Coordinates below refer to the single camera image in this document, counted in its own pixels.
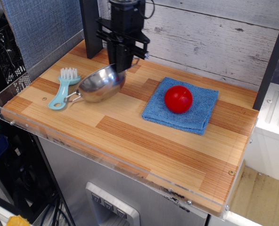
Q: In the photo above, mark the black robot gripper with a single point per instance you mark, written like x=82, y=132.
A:
x=123, y=33

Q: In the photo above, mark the stainless steel strainer bowl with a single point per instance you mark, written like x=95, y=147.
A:
x=99, y=86

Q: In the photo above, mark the light blue scrub brush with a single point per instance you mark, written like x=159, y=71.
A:
x=67, y=77

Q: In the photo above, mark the folded blue cloth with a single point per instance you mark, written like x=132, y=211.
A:
x=194, y=120

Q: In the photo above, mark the red ball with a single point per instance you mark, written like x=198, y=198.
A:
x=178, y=99

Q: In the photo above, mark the black plastic crate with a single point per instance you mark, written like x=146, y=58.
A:
x=11, y=62

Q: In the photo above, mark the silver toy appliance cabinet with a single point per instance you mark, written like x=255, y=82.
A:
x=73, y=171

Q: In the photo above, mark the white toy sink counter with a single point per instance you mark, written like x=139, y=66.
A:
x=262, y=150

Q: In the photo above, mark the clear acrylic table guard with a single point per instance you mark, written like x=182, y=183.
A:
x=191, y=171

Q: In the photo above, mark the yellow object bottom left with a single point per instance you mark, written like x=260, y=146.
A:
x=17, y=221

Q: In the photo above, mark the dark grey left post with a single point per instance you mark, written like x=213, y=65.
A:
x=89, y=12

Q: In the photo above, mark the dark grey post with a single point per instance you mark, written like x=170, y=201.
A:
x=89, y=12
x=268, y=75

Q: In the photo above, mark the dark grey right post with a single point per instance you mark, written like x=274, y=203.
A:
x=268, y=75

